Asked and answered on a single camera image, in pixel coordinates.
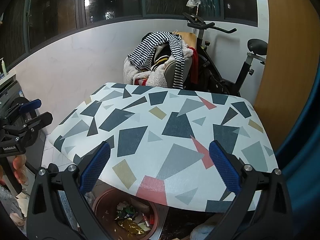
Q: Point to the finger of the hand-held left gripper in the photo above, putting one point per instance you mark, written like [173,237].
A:
[31,105]
[37,121]

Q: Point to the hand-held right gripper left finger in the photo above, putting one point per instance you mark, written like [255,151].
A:
[96,170]

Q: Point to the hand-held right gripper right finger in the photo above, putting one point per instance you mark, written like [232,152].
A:
[225,170]

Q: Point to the brown round bin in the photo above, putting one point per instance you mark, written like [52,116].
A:
[105,205]

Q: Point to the white tissue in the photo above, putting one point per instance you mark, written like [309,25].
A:
[121,205]

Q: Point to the green wrapper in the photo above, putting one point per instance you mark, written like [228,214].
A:
[128,208]

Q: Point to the gold foil wrapper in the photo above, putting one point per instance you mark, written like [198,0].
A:
[130,226]

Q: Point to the red and white box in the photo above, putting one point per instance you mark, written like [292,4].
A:
[147,222]

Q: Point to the person's left forearm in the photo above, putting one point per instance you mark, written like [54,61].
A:
[8,202]

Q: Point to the person's left hand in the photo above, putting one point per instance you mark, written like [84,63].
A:
[18,165]

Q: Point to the washing machine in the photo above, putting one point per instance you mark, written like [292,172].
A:
[10,87]

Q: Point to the pale bottle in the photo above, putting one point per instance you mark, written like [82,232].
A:
[3,67]

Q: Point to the fluffy pale pajama leg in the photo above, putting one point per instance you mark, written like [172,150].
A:
[202,230]

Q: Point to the blue curtain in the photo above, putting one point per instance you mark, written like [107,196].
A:
[297,142]

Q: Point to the black exercise bike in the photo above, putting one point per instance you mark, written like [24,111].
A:
[240,80]

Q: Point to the red cloth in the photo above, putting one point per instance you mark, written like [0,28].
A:
[195,67]

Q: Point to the wooden door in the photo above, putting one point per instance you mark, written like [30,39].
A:
[282,55]

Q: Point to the dark garment with yellow stripes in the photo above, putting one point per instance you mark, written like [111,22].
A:
[161,55]

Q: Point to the black white striped shirt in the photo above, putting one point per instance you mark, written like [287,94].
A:
[150,47]

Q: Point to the dark window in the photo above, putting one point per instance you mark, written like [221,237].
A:
[112,0]

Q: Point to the white bag on stick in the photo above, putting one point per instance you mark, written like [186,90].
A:
[193,2]

